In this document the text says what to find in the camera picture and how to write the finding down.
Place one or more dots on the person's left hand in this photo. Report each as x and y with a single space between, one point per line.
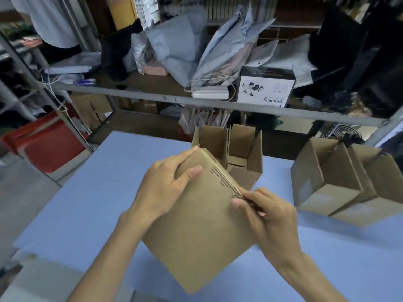
157 188

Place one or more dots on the person's right hand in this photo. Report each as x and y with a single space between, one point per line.
277 229

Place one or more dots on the large brown storage cardboard box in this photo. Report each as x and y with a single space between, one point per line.
91 110

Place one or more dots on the plain brown cardboard box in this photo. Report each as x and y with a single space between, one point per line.
377 185

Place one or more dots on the person's left forearm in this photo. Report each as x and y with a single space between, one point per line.
107 264

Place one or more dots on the bundle of grey paper bags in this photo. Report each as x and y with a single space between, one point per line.
204 117

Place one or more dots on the grey metal shelving rack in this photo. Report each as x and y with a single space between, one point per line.
157 97

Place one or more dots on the dark green bag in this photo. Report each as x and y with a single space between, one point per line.
264 121

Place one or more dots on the white power strip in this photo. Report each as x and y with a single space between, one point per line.
211 92

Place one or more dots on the red plastic stool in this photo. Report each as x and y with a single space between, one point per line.
53 147

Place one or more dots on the silver reflective roll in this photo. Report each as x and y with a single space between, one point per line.
343 132

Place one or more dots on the white black printed box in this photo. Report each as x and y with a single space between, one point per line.
264 91

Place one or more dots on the pile of grey plastic mailers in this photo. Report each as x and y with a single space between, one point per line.
176 43

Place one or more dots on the white glossy cabinet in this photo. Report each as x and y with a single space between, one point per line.
47 286

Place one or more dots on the white perforated rack post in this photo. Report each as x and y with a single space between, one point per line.
385 132

